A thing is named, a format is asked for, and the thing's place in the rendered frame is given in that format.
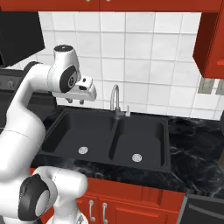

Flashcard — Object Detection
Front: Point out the red panel under sink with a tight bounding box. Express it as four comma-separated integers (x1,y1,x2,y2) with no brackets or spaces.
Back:
86,177,186,210

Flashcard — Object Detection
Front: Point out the silver cupboard handle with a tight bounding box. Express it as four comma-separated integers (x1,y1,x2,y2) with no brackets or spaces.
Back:
101,202,109,224
88,199,96,223

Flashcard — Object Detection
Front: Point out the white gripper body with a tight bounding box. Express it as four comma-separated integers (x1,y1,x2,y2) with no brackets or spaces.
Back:
51,83,98,102

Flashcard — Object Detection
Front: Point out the black dishwasher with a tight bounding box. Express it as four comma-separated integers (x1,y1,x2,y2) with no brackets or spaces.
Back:
177,193,224,224

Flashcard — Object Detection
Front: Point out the silver curved tap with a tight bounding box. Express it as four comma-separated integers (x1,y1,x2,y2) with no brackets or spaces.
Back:
109,84,123,121

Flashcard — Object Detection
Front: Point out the red base cupboard door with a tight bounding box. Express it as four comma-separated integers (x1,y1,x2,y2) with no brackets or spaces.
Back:
98,197,179,224
74,195,101,224

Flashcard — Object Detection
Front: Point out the black range hood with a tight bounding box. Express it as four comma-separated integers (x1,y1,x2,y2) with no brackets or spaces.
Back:
0,8,46,67

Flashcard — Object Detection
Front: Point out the grey wall socket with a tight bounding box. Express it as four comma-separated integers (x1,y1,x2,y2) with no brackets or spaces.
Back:
197,76,216,95

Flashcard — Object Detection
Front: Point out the red wall cupboard door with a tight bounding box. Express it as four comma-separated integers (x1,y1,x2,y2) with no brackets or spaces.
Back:
0,0,101,12
98,0,224,13

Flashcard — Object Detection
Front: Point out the black double sink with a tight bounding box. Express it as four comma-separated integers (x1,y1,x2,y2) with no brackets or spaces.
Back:
38,108,173,174

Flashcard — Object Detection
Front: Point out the red corner wall cupboard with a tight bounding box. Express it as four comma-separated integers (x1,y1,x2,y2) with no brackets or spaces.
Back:
192,10,224,80

